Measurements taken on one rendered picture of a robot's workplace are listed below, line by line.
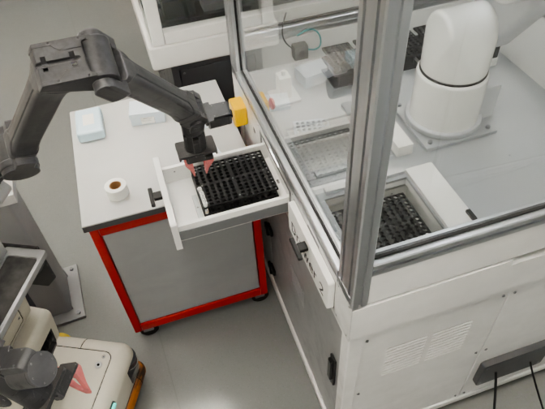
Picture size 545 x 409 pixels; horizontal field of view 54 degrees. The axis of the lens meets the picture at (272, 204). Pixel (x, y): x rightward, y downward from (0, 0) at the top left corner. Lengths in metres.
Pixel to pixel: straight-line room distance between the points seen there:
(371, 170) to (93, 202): 1.12
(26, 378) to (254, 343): 1.42
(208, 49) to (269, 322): 1.15
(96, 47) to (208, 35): 1.29
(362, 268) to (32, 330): 0.86
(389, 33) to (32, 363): 0.73
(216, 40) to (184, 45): 0.13
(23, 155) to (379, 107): 0.74
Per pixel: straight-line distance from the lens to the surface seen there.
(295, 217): 1.41
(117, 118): 2.12
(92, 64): 0.95
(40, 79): 0.94
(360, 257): 1.07
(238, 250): 2.00
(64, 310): 2.51
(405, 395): 1.88
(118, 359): 2.02
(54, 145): 3.38
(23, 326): 1.53
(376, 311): 1.28
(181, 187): 1.66
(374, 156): 0.88
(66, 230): 2.85
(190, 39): 2.21
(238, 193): 1.52
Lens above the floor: 1.98
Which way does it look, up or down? 47 degrees down
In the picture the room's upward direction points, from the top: 4 degrees counter-clockwise
